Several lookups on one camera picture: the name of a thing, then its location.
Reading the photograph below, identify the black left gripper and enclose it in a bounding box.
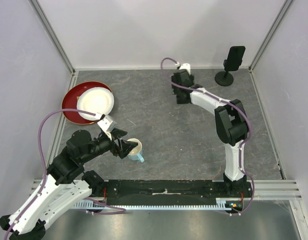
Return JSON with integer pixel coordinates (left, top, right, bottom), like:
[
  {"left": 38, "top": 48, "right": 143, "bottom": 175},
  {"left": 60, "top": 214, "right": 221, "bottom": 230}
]
[{"left": 81, "top": 127, "right": 139, "bottom": 163}]

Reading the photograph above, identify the black round-base phone holder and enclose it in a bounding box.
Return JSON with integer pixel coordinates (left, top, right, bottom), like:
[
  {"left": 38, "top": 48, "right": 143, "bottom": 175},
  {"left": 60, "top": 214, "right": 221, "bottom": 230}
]
[{"left": 214, "top": 59, "right": 234, "bottom": 87}]

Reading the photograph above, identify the black phone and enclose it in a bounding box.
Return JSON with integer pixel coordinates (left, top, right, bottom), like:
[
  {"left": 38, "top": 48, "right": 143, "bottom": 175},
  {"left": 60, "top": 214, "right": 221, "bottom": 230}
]
[{"left": 225, "top": 46, "right": 246, "bottom": 72}]

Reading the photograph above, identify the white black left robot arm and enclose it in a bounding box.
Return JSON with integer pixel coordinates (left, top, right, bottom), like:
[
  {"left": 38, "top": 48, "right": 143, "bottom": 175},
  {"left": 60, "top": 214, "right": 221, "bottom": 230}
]
[{"left": 0, "top": 128, "right": 139, "bottom": 240}]

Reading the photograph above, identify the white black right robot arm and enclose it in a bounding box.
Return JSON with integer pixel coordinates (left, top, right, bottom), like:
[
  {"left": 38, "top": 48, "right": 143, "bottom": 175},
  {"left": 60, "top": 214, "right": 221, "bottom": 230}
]
[{"left": 171, "top": 69, "right": 252, "bottom": 197}]

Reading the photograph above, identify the light blue mug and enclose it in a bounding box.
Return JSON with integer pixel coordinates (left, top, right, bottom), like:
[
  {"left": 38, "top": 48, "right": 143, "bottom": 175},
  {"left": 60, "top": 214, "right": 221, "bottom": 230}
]
[{"left": 127, "top": 138, "right": 144, "bottom": 163}]

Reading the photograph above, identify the white round plate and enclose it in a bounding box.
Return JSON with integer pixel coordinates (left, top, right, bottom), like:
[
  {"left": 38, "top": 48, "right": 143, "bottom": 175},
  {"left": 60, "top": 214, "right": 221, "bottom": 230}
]
[{"left": 77, "top": 87, "right": 114, "bottom": 121}]

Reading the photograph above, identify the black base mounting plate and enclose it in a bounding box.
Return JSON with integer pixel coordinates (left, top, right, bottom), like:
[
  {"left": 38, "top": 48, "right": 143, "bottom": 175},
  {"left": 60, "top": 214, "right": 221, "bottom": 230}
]
[{"left": 95, "top": 176, "right": 253, "bottom": 201}]

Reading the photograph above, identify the red round tray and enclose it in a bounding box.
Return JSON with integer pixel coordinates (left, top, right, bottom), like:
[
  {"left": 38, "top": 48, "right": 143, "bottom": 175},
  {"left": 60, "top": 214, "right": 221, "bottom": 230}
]
[{"left": 62, "top": 81, "right": 112, "bottom": 125}]

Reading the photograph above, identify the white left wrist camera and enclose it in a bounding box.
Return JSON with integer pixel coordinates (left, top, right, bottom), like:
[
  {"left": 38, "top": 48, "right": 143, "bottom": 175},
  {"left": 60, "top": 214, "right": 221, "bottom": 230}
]
[{"left": 97, "top": 114, "right": 117, "bottom": 140}]

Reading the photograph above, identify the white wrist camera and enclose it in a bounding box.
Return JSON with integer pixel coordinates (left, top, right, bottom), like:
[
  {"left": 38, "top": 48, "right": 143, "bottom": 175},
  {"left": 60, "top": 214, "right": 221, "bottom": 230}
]
[
  {"left": 97, "top": 114, "right": 117, "bottom": 140},
  {"left": 175, "top": 62, "right": 191, "bottom": 75}
]

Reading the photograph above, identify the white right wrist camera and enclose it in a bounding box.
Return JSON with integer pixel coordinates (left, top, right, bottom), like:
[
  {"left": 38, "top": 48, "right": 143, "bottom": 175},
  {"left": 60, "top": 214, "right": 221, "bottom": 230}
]
[{"left": 175, "top": 62, "right": 191, "bottom": 75}]

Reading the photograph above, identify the aluminium frame post left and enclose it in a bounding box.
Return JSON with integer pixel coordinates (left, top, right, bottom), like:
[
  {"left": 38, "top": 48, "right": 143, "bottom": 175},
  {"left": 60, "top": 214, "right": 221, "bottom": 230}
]
[{"left": 28, "top": 0, "right": 76, "bottom": 75}]

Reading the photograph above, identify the aluminium frame post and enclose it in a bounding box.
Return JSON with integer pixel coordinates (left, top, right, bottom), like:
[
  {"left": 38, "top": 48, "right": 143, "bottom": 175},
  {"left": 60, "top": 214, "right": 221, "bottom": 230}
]
[
  {"left": 28, "top": 0, "right": 76, "bottom": 75},
  {"left": 248, "top": 0, "right": 294, "bottom": 73}
]

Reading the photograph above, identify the aluminium frame post right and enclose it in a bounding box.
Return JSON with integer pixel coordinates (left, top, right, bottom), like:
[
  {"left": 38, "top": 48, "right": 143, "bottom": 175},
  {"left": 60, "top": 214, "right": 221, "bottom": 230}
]
[{"left": 248, "top": 0, "right": 294, "bottom": 73}]

